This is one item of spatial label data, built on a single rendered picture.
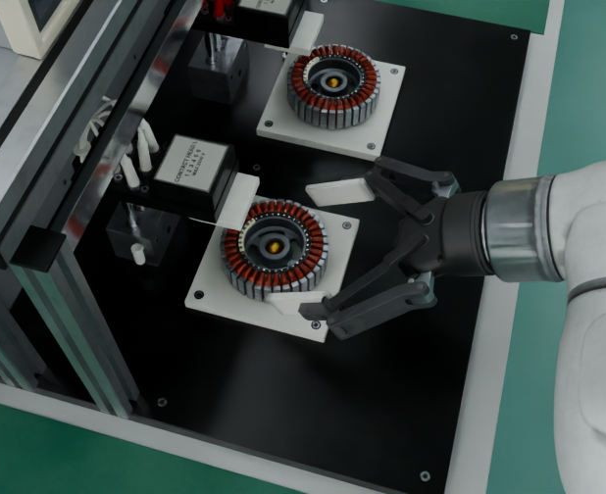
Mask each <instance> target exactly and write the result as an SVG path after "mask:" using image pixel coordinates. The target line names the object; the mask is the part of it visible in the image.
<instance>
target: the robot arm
mask: <svg viewBox="0 0 606 494"><path fill-rule="evenodd" d="M375 164H376V165H375V166H374V168H373V169H372V170H370V171H367V172H366V173H365V174H357V175H351V176H350V175H349V176H345V177H343V178H342V179H341V180H340V181H334V182H326V183H318V184H310V185H307V186H306V188H305V190H306V192H307V193H308V194H309V196H310V197H311V198H312V200H313V201H314V202H315V203H316V205H317V206H318V207H321V206H329V205H338V204H347V203H357V202H366V201H374V200H375V197H376V195H375V194H374V192H373V191H375V192H376V194H377V196H378V197H381V198H382V199H383V200H384V201H386V202H387V203H388V204H389V205H390V206H392V207H393V208H394V209H395V210H397V211H398V212H399V213H400V214H402V215H403V216H404V217H405V218H404V220H402V221H400V223H399V226H398V235H397V237H396V238H395V240H394V244H393V248H394V250H392V251H391V252H390V253H388V254H387V255H385V256H384V258H383V262H382V263H381V264H379V265H378V266H376V267H375V268H373V269H372V270H371V271H369V272H367V273H366V274H364V275H363V276H362V277H360V278H359V279H357V280H356V281H354V282H353V283H351V284H350V285H349V286H347V287H346V288H344V289H343V290H341V291H340V292H339V293H337V294H336V295H334V296H332V295H331V294H330V293H329V292H328V291H313V292H286V293H269V294H268V296H267V300H268V301H269V302H270V303H271V304H272V305H273V306H274V307H275V309H276V310H277V311H278V312H279V313H280V314H281V315H301V316H302V317H303V318H304V319H305V320H307V321H326V325H327V326H328V328H329V329H330V330H331V331H332V332H333V333H334V334H335V335H336V336H337V338H338V339H340V340H344V339H346V338H349V337H351V336H353V335H356V334H358V333H360V332H362V331H365V330H367V329H369V328H371V327H374V326H376V325H378V324H381V323H383V322H385V321H389V320H391V319H393V318H396V317H398V316H400V315H402V314H405V313H407V312H409V311H411V310H416V309H423V308H430V307H433V306H434V305H435V304H436V302H437V299H436V297H435V296H434V294H433V284H434V279H435V278H437V277H439V276H441V275H444V274H452V275H457V276H485V275H495V274H496V276H497V277H498V278H499V279H501V280H502V281H504V282H507V283H512V282H539V281H551V282H561V281H564V280H566V282H567V295H568V299H567V313H566V320H565V325H564V329H563V333H562V336H561V339H560V344H559V351H558V359H557V366H556V376H555V392H554V442H555V451H556V458H557V464H558V469H559V473H560V477H561V480H562V484H563V487H564V490H565V493H566V494H606V161H601V162H597V163H593V164H590V165H588V166H586V167H584V168H581V169H579V170H576V171H572V172H569V173H559V174H552V173H551V174H545V175H543V176H536V177H527V178H518V179H509V180H500V181H498V182H496V183H495V184H494V185H492V187H491V188H490V190H489V191H487V190H484V191H476V192H466V193H461V191H462V190H461V187H460V186H459V184H458V182H457V180H456V178H455V177H454V175H453V173H452V172H431V171H428V170H425V169H422V168H419V167H416V166H412V165H409V164H406V163H403V162H400V161H397V160H394V159H391V158H388V157H384V156H378V157H376V159H375ZM389 180H390V181H393V182H396V183H398V184H401V185H404V186H407V187H410V188H413V189H415V190H418V191H421V192H424V193H427V194H429V195H432V196H435V198H433V199H432V200H430V201H428V202H427V203H426V204H425V205H421V204H420V203H418V202H417V201H416V200H414V199H413V198H412V197H411V196H409V195H408V196H407V195H406V194H404V193H403V192H402V191H401V190H399V189H398V188H397V187H395V186H394V185H393V184H391V183H390V182H389ZM399 262H402V263H403V264H404V265H405V266H407V268H406V269H404V270H400V269H399V267H398V263H399ZM418 275H419V277H418V278H417V279H415V280H414V278H415V277H416V276H418ZM398 284H401V285H398ZM397 285H398V286H397ZM342 306H344V307H343V308H342Z"/></svg>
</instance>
